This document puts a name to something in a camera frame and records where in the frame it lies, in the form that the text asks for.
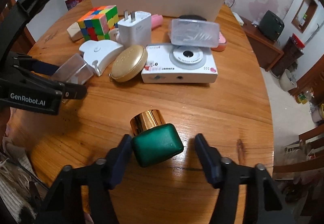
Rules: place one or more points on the clear plastic square cup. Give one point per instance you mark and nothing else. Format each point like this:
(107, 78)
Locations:
(75, 70)

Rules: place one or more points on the pink cylindrical tube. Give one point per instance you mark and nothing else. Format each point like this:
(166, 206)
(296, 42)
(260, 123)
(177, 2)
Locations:
(156, 21)

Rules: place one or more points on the wooden tv cabinet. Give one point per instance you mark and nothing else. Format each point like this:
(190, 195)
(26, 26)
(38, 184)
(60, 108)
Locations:
(267, 52)

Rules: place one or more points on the black small object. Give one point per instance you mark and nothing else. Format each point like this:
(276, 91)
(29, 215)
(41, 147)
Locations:
(192, 17)

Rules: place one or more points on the beige eraser block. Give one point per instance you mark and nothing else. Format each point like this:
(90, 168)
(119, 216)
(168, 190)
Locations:
(74, 32)

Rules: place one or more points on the gold round compact case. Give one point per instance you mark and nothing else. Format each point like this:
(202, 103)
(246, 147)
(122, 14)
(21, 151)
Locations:
(129, 63)

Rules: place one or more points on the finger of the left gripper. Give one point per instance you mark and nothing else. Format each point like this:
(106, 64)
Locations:
(31, 64)
(72, 91)

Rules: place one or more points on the colourful puzzle cube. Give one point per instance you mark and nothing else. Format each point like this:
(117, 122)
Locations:
(98, 22)

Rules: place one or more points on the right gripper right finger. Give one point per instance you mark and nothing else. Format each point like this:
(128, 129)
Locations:
(263, 203)

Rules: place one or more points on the white power adapter plug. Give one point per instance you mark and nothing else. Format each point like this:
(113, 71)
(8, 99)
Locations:
(134, 29)

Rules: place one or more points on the white crescent-shaped device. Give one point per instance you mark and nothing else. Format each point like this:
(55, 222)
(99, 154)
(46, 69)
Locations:
(100, 54)

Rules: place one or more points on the green perfume bottle gold cap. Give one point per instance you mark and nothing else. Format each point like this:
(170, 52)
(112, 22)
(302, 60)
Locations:
(154, 140)

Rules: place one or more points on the pink puff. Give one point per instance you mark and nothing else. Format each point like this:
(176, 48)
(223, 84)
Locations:
(222, 42)

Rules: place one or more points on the white toy camera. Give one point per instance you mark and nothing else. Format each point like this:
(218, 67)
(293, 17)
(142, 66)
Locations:
(168, 63)

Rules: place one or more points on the clear plastic toothpick box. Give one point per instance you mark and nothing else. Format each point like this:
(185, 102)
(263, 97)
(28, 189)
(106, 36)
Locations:
(186, 32)

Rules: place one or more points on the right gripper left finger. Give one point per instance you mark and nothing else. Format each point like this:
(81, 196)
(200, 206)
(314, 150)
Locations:
(63, 201)

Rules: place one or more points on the dark bin with red lid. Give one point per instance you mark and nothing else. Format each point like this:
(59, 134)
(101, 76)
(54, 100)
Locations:
(292, 50)

